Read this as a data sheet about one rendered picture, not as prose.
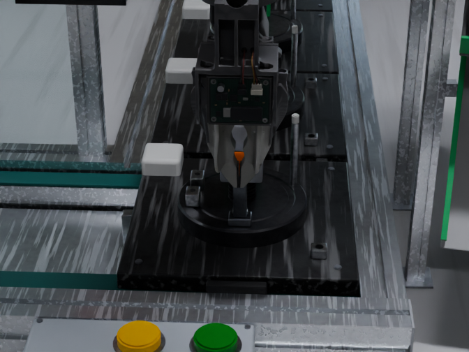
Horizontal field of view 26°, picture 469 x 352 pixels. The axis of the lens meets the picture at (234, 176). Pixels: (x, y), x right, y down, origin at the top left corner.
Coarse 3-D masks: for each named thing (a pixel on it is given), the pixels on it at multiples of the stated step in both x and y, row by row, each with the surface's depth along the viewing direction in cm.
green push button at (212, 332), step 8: (200, 328) 93; (208, 328) 93; (216, 328) 93; (224, 328) 93; (232, 328) 93; (200, 336) 92; (208, 336) 92; (216, 336) 92; (224, 336) 92; (232, 336) 92; (200, 344) 91; (208, 344) 91; (216, 344) 91; (224, 344) 91; (232, 344) 91
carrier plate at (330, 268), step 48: (144, 192) 114; (336, 192) 114; (144, 240) 106; (192, 240) 106; (288, 240) 106; (336, 240) 106; (144, 288) 102; (192, 288) 101; (288, 288) 101; (336, 288) 100
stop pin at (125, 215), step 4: (124, 212) 111; (128, 212) 111; (132, 212) 111; (124, 216) 111; (128, 216) 111; (124, 220) 111; (128, 220) 111; (124, 224) 111; (128, 224) 111; (124, 228) 112; (124, 232) 112; (124, 236) 112; (124, 240) 112
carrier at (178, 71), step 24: (168, 72) 139; (168, 96) 136; (288, 96) 131; (312, 96) 136; (336, 96) 136; (168, 120) 130; (192, 120) 130; (288, 120) 128; (312, 120) 130; (336, 120) 130; (192, 144) 124; (288, 144) 124; (336, 144) 124
